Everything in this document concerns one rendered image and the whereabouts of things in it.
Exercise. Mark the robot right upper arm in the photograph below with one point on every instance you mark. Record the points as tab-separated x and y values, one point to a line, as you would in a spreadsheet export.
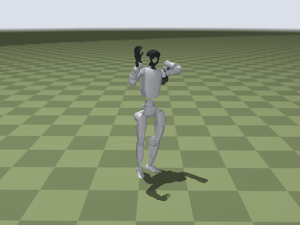
133	82

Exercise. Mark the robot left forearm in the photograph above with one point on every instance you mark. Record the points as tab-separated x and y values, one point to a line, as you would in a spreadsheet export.
168	64

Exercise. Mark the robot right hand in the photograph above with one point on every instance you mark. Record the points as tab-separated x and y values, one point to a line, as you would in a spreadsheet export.
138	55

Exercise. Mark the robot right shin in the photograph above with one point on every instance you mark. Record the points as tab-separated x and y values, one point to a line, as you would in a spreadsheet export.
139	155

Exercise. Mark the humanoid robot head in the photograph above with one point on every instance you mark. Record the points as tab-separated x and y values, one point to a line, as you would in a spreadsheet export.
152	54

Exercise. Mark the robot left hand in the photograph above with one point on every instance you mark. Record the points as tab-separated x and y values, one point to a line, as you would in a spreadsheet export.
165	79

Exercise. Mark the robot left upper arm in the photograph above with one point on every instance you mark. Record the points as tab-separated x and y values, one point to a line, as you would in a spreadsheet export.
175	71

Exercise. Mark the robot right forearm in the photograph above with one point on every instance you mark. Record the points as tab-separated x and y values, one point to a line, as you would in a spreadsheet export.
135	72

